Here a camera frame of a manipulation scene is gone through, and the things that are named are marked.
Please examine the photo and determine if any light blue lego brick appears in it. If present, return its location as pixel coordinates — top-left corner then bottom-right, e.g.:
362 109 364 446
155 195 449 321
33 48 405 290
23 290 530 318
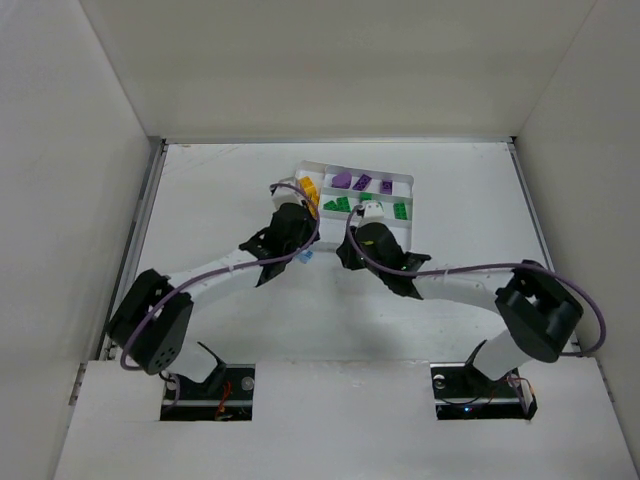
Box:
298 251 313 264

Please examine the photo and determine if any yellow lego brick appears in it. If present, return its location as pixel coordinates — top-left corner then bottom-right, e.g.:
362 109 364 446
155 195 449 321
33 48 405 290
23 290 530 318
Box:
308 194 319 218
298 176 317 197

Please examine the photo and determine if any purple butterfly arch lego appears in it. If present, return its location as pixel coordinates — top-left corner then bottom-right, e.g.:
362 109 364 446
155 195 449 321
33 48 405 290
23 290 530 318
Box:
379 180 393 195

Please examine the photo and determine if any purple square lego brick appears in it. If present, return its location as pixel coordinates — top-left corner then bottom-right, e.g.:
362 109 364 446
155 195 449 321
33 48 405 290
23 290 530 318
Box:
352 174 372 192

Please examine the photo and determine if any purple round lego piece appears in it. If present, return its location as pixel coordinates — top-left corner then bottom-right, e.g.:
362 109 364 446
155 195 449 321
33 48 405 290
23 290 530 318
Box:
331 171 352 189

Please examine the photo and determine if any green long lego brick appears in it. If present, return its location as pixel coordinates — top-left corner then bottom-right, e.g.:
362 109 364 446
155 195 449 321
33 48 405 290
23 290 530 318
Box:
393 202 408 221

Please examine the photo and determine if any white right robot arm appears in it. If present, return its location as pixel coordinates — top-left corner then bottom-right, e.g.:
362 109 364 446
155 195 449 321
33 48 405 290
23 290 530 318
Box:
337 222 584 382

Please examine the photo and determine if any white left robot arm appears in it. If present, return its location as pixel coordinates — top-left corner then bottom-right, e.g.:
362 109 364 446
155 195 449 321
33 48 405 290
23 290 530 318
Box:
107 203 319 389

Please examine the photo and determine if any white divided sorting tray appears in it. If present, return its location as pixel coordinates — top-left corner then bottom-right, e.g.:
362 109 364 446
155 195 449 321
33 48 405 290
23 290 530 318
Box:
295 161 414 251

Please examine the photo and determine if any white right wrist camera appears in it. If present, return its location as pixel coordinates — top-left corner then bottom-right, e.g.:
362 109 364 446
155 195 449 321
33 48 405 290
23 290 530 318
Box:
359 201 385 227

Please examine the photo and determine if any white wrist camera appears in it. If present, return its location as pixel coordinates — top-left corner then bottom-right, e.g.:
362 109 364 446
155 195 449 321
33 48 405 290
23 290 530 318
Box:
359 201 385 227
270 177 304 210

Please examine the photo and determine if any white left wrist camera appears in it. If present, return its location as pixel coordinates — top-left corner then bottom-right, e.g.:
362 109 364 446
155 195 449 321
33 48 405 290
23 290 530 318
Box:
270 177 304 210

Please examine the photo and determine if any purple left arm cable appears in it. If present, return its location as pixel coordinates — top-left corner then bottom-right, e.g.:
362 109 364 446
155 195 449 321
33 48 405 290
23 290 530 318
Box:
121 182 321 371

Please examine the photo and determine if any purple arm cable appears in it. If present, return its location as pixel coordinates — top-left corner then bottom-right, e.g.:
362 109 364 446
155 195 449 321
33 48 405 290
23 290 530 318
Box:
121 182 321 371
345 204 611 357

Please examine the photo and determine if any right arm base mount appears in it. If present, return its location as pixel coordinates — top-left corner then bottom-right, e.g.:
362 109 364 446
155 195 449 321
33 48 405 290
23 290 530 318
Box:
430 341 538 421

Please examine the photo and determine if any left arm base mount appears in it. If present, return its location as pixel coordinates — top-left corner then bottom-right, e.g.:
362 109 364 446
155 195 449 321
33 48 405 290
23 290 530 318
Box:
160 342 256 422

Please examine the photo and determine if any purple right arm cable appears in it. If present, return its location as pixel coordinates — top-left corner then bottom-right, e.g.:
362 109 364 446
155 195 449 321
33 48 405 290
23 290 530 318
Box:
345 204 611 357

